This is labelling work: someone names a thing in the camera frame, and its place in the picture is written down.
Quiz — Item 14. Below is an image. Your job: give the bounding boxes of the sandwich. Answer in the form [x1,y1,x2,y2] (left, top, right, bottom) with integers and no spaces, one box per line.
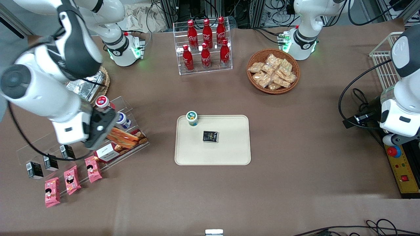
[106,127,140,148]

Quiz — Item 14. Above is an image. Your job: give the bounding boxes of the cream plastic tray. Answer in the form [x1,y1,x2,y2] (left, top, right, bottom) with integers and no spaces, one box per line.
[175,115,252,166]

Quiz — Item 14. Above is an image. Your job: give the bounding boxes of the black snack pack with barcode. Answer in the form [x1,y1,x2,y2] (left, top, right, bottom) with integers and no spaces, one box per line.
[26,162,44,180]
[60,144,75,160]
[202,131,219,143]
[44,155,59,171]

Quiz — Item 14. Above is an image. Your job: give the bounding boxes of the red lid gum bottle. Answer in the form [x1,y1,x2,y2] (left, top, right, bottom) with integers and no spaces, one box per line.
[95,95,115,110]

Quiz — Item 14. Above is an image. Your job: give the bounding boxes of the red plaid cookie box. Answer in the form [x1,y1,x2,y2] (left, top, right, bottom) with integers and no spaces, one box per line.
[94,129,149,163]

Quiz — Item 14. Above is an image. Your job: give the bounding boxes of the pink cartoon snack pack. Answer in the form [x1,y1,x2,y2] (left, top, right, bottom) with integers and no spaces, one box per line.
[64,165,81,195]
[85,156,103,183]
[44,177,61,208]

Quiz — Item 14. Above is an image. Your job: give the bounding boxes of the black yellow control box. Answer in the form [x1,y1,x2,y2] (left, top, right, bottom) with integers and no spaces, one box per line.
[383,139,420,199]

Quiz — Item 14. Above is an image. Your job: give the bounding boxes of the blue lid gum bottle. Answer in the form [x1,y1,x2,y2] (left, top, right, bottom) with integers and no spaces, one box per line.
[115,112,132,129]

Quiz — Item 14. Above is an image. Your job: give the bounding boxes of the clear acrylic stepped stand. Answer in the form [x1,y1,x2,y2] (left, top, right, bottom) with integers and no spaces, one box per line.
[16,96,151,184]

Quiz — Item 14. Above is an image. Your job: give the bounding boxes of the wicker basket with foil trays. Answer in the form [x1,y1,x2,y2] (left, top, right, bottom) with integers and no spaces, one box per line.
[94,66,111,104]

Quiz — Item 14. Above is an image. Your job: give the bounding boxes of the green lid gum bottle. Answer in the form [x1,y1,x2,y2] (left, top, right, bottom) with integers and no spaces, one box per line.
[186,111,199,127]

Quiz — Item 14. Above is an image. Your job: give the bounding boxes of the clear acrylic bottle rack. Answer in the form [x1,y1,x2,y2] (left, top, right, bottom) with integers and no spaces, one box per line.
[173,20,233,76]

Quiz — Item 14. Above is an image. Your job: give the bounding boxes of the round brown wicker basket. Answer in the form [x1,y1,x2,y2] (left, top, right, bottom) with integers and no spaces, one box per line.
[246,49,301,95]

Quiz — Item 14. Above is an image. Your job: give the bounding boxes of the crumpled clear plastic sheet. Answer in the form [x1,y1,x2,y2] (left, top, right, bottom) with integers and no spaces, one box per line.
[125,3,168,33]

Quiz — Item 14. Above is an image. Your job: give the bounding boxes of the red cola bottle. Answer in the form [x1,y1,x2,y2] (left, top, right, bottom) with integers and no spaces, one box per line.
[182,45,194,71]
[202,18,213,49]
[200,43,212,69]
[220,39,230,67]
[216,16,227,46]
[187,20,198,50]

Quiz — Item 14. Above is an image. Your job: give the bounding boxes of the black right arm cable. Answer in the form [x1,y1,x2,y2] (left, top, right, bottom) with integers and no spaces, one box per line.
[7,98,94,162]

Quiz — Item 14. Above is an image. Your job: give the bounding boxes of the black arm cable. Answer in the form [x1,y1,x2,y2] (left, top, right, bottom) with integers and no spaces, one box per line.
[7,98,94,162]
[338,59,394,131]

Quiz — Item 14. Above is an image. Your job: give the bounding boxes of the black power cord with plug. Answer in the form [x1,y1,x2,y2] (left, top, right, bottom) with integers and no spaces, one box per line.
[343,88,386,146]

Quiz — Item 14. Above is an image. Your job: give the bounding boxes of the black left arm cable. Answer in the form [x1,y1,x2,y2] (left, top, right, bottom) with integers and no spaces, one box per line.
[338,59,394,131]

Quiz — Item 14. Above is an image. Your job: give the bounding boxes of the white wire basket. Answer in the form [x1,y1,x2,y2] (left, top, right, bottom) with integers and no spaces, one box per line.
[369,32,405,92]

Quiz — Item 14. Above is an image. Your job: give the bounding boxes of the black floor cables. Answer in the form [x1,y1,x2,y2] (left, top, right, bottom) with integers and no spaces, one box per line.
[292,219,420,236]

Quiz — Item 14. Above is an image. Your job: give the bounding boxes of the background equipment rack with cables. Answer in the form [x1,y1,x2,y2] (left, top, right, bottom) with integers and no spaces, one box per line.
[157,0,296,30]

